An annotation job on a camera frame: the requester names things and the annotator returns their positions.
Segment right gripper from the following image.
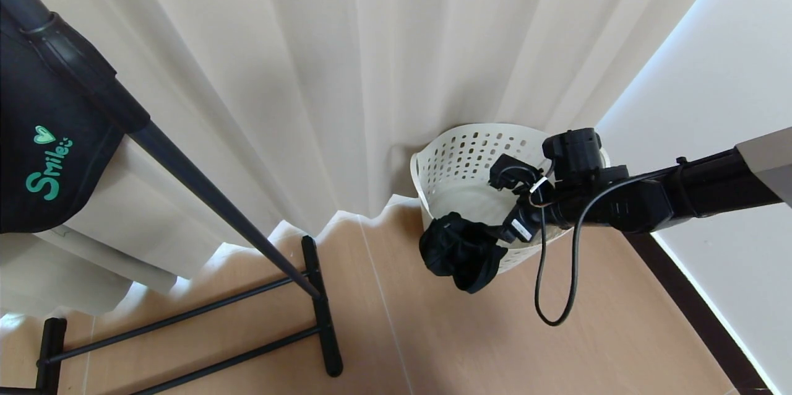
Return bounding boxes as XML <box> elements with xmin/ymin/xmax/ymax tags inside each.
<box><xmin>501</xmin><ymin>196</ymin><xmax>574</xmax><ymax>245</ymax></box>

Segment black garment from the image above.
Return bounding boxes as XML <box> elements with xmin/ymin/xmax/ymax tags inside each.
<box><xmin>419</xmin><ymin>212</ymin><xmax>509</xmax><ymax>295</ymax></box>

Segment black shorts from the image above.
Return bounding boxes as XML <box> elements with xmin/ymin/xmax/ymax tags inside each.
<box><xmin>0</xmin><ymin>8</ymin><xmax>124</xmax><ymax>235</ymax></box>

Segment white laundry basket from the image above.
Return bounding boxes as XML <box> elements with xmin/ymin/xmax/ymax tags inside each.
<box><xmin>410</xmin><ymin>123</ymin><xmax>610</xmax><ymax>275</ymax></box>

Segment black clothes rack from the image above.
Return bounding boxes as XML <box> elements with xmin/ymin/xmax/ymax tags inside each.
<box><xmin>0</xmin><ymin>0</ymin><xmax>344</xmax><ymax>395</ymax></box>

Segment beige curtain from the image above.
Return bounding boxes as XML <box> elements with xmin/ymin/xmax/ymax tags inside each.
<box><xmin>0</xmin><ymin>0</ymin><xmax>731</xmax><ymax>316</ymax></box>

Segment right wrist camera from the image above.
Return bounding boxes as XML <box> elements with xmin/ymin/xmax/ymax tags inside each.
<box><xmin>488</xmin><ymin>154</ymin><xmax>548</xmax><ymax>193</ymax></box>

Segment black cable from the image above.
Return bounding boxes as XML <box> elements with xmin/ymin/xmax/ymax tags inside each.
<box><xmin>533</xmin><ymin>163</ymin><xmax>675</xmax><ymax>326</ymax></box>

